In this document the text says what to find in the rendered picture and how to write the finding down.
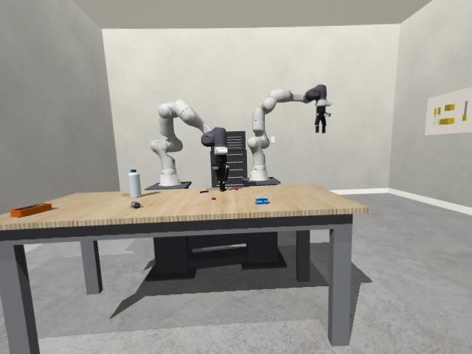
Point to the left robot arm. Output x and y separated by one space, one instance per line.
260 140

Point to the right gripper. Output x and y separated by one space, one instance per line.
222 172

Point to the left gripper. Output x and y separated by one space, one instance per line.
319 110

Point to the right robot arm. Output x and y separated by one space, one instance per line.
215 137

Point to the orange rectangular block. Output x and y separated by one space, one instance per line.
30 210

